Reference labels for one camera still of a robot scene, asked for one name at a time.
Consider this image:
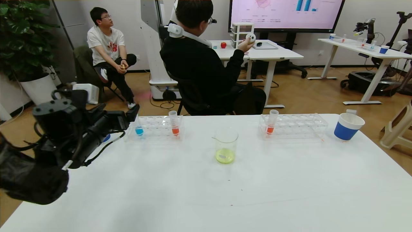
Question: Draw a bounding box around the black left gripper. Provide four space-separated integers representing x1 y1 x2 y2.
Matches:
87 103 140 141

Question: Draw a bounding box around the test tube with blue pigment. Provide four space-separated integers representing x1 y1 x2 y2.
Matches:
134 114 145 136

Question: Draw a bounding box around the clear acrylic test tube rack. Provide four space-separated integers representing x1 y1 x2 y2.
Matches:
258 113 329 140
124 114 184 141

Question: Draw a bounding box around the test tube with orange pigment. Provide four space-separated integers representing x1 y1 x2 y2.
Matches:
266 109 279 134
168 110 180 136

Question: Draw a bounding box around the clear glass beaker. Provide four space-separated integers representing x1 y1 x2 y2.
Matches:
212 127 239 164

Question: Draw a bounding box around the black folding chair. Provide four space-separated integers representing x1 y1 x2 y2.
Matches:
91 67 125 103

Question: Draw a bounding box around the black office chair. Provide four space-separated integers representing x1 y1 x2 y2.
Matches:
167 69 239 116

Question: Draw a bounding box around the white robot tower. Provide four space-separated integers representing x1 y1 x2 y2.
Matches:
140 0 177 100

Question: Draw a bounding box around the dark green jacket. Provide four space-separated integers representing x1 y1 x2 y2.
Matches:
73 45 104 97

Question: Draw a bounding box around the man in white t-shirt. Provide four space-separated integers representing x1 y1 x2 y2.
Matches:
87 7 137 109

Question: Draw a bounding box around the person in black sweater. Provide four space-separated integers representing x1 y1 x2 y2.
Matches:
160 0 267 116

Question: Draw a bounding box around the white neck device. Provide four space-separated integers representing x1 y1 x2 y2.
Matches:
167 23 213 49

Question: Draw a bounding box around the white plant pot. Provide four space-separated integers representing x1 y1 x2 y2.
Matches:
19 73 59 105

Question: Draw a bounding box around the white pillar base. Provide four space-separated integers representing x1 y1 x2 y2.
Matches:
0 102 13 121

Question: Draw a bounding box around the white drawer organizer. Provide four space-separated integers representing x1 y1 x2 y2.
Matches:
231 22 255 49

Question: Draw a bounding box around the large green leafy plant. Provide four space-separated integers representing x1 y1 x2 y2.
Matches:
0 0 60 82

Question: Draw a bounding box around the black screen stand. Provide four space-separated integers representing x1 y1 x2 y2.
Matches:
254 31 307 78

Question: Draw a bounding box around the large black display screen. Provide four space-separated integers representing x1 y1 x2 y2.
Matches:
229 0 345 33

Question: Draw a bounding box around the long white standing desk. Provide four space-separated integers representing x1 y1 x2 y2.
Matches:
307 38 412 106

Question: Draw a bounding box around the cream plastic stool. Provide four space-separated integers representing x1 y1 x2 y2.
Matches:
380 101 412 150

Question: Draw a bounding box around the black tripod stand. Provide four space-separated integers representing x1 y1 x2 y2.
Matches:
386 11 412 48

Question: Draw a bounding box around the black floor cable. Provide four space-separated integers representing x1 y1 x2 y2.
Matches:
150 91 178 109

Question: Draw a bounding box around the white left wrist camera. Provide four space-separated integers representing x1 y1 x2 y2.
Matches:
72 84 99 105

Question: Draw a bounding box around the gray wall cabinet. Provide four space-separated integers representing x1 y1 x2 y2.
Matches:
51 0 91 84

